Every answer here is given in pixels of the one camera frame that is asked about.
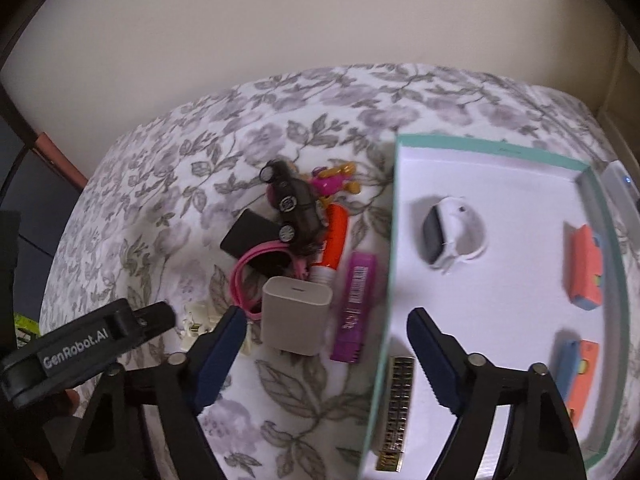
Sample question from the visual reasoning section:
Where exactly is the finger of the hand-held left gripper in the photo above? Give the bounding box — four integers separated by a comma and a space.
131, 302, 176, 346

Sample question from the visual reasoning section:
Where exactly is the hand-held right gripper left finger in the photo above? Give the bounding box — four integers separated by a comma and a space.
62, 305, 248, 480

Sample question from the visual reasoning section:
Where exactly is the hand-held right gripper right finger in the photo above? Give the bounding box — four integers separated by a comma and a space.
406, 307, 588, 480

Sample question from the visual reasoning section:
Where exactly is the cream claw hair clip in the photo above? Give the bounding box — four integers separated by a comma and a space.
181, 302, 213, 338

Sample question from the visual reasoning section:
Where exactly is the pink watch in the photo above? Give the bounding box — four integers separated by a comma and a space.
231, 240, 306, 320

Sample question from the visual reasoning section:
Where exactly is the grey charger cube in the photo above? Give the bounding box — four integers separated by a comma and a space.
261, 276, 333, 356

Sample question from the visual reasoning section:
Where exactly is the purple tube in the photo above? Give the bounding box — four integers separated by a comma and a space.
330, 251, 378, 365

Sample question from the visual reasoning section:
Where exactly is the white box with teal rim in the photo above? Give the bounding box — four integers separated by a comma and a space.
357, 133, 628, 480

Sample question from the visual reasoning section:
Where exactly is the black square case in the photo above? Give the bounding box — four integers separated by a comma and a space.
220, 208, 281, 261

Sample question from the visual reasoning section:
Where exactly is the white smartwatch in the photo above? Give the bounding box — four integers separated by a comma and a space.
422, 196, 488, 273

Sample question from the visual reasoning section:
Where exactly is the orange and blue block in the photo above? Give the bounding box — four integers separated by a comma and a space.
552, 339, 599, 428
567, 224, 604, 311

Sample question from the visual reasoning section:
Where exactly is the orange glue stick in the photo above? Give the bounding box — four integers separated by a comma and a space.
311, 203, 348, 283

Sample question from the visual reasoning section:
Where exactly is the black toy car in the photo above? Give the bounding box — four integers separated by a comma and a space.
260, 160, 326, 256

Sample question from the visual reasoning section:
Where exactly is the pink doll toy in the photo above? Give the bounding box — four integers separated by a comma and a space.
265, 161, 362, 207

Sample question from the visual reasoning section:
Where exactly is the green packet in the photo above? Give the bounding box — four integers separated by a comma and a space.
12, 312, 41, 348

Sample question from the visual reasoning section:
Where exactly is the dark blue cabinet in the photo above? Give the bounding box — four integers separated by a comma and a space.
0, 85, 81, 301

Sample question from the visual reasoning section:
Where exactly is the floral print blanket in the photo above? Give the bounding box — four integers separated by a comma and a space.
39, 63, 640, 480

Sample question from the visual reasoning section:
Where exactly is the red board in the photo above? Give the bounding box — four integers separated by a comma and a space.
35, 132, 88, 191

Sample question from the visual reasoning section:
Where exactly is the white power bank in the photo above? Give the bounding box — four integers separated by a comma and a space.
602, 160, 640, 216

